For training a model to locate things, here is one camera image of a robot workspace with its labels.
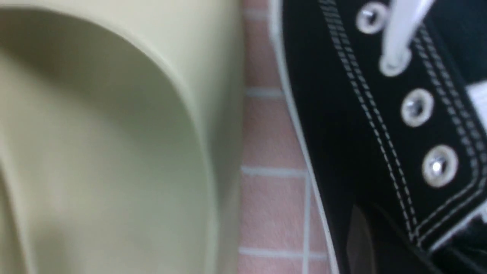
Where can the black canvas sneaker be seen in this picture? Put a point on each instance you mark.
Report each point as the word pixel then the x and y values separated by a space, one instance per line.
pixel 388 99

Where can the pink checkered tablecloth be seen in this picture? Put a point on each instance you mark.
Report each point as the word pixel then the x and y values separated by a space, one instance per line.
pixel 280 227

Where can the green slipper, inner right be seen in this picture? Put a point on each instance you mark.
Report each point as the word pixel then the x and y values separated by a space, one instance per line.
pixel 121 136

